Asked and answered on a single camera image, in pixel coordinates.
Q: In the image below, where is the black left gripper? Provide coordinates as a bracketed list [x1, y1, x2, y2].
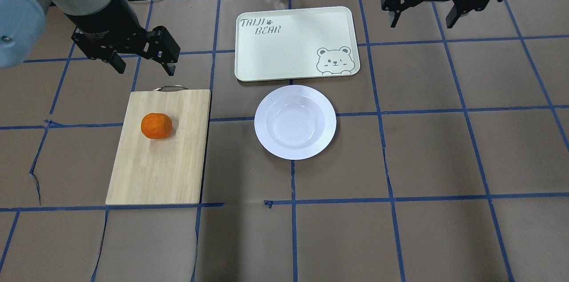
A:
[71, 15, 180, 77]

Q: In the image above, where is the orange fruit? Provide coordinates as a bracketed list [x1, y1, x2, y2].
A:
[140, 113, 173, 139]

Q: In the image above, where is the white round plate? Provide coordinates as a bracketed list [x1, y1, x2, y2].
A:
[254, 85, 337, 160]

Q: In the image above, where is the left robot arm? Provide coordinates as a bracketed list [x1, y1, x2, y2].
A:
[0, 0, 180, 77]

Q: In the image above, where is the cream bear tray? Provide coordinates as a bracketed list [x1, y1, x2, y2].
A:
[234, 6, 361, 82]

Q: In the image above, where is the bamboo cutting board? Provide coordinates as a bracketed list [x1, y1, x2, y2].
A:
[105, 89, 211, 205]

